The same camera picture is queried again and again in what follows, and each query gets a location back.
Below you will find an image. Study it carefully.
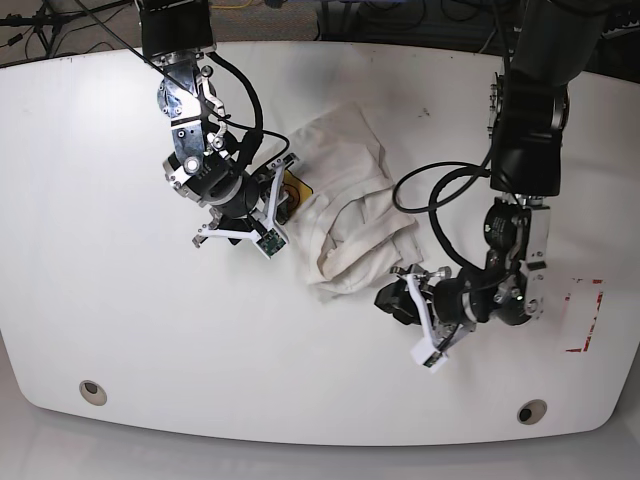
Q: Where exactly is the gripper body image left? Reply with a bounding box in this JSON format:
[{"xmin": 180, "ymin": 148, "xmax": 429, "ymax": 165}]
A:
[{"xmin": 192, "ymin": 153, "xmax": 299, "ymax": 250}]

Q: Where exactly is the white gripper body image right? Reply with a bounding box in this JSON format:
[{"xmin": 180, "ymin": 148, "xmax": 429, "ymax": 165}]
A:
[{"xmin": 390, "ymin": 264, "xmax": 475, "ymax": 356}]

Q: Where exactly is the white T-shirt with yellow logo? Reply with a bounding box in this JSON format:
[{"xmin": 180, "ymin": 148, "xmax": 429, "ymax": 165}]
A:
[{"xmin": 285, "ymin": 103, "xmax": 423, "ymax": 302}]

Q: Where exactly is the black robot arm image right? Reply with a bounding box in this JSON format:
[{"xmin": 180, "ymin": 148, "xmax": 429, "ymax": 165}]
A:
[{"xmin": 285, "ymin": 1, "xmax": 612, "ymax": 367}]

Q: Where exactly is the red tape rectangle marking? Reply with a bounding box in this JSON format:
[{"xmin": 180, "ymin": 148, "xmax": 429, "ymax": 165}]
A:
[{"xmin": 559, "ymin": 278, "xmax": 606, "ymax": 353}]

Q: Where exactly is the black tripod stand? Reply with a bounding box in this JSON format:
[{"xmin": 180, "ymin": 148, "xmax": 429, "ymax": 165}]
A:
[{"xmin": 1, "ymin": 1, "xmax": 134, "ymax": 60}]

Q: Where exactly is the wrist camera board image right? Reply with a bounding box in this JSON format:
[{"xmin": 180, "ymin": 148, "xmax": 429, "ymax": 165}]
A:
[{"xmin": 410, "ymin": 339, "xmax": 448, "ymax": 373}]

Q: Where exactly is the wrist camera board image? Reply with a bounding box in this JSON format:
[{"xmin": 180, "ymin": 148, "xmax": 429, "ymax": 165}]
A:
[
  {"xmin": 256, "ymin": 229, "xmax": 288, "ymax": 259},
  {"xmin": 410, "ymin": 339, "xmax": 448, "ymax": 373}
]

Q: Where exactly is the wrist camera board image left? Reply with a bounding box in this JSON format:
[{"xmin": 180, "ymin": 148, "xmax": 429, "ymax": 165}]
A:
[{"xmin": 256, "ymin": 229, "xmax": 288, "ymax": 259}]

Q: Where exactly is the right table cable grommet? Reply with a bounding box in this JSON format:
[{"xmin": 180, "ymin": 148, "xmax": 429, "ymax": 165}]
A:
[{"xmin": 517, "ymin": 399, "xmax": 547, "ymax": 426}]

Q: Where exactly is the table cable grommet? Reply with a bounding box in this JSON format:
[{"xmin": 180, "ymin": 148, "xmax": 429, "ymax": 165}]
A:
[
  {"xmin": 517, "ymin": 399, "xmax": 547, "ymax": 426},
  {"xmin": 79, "ymin": 380, "xmax": 108, "ymax": 407}
]

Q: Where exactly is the left table cable grommet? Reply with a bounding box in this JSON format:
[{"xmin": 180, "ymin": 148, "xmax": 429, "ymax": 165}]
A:
[{"xmin": 79, "ymin": 380, "xmax": 108, "ymax": 407}]

